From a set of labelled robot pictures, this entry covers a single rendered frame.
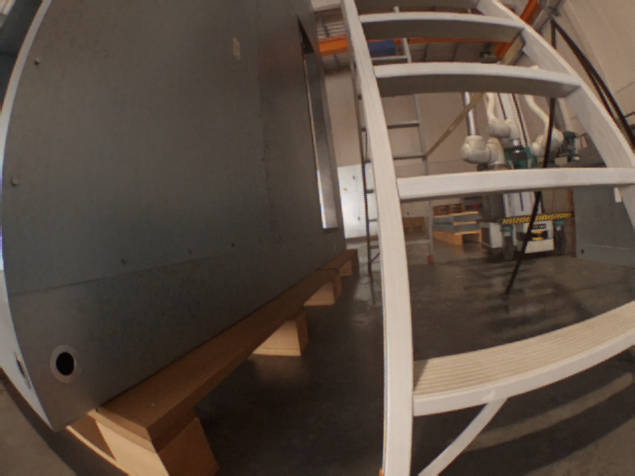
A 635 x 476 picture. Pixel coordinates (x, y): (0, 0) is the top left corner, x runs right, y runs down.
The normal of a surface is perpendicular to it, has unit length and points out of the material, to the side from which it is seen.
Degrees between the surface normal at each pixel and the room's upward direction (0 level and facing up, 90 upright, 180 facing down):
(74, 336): 90
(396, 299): 66
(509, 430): 0
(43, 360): 90
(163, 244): 90
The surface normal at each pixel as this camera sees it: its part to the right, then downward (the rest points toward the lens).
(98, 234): 0.97, -0.11
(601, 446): -0.11, -0.99
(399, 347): -0.20, -0.36
